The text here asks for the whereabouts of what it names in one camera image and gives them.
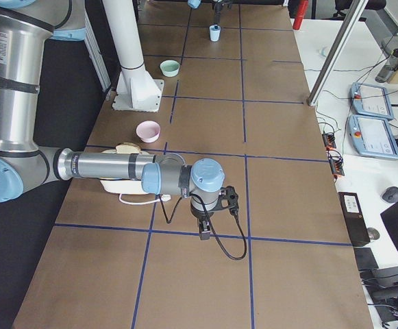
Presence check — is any far blue teach pendant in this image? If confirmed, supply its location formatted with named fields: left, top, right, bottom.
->
left=350, top=82, right=395, bottom=121

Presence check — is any blue cup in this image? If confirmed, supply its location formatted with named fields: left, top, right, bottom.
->
left=209, top=25, right=221, bottom=42

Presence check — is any black box with label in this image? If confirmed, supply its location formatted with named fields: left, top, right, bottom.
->
left=338, top=192, right=370, bottom=247

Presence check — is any orange black connector strip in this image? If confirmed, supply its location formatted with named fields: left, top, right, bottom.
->
left=322, top=132, right=345, bottom=181

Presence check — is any black office chair base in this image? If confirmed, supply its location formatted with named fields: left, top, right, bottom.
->
left=333, top=0, right=386, bottom=19

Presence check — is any cream toaster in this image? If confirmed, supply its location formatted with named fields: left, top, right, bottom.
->
left=99, top=148, right=148, bottom=195

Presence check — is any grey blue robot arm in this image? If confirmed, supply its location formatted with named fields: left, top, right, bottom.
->
left=0, top=1, right=225, bottom=240
left=187, top=0, right=233, bottom=29

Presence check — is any aluminium frame post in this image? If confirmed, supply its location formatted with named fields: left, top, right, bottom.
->
left=307, top=0, right=369, bottom=106

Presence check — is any white camera mounting post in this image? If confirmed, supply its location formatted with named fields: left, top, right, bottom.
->
left=103, top=0, right=164, bottom=112

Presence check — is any white paper cup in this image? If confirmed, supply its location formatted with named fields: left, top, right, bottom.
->
left=319, top=47, right=330, bottom=58

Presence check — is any near blue teach pendant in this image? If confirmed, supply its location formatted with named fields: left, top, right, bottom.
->
left=347, top=114, right=398, bottom=160

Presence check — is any pink bowl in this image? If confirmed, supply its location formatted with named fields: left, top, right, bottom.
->
left=136, top=121, right=161, bottom=143

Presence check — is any black computer mouse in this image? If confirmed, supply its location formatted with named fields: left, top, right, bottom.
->
left=381, top=186, right=398, bottom=204

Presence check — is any green bowl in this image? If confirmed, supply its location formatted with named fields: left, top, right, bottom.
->
left=160, top=60, right=180, bottom=77

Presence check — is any blue teach pendant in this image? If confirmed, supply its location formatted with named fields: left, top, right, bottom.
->
left=347, top=114, right=398, bottom=160
left=350, top=82, right=395, bottom=121

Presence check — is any white toaster plug cable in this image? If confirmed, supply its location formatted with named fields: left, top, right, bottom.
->
left=118, top=193, right=172, bottom=206

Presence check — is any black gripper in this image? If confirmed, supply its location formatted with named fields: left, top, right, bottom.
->
left=190, top=206, right=214, bottom=241
left=212, top=0, right=232, bottom=27

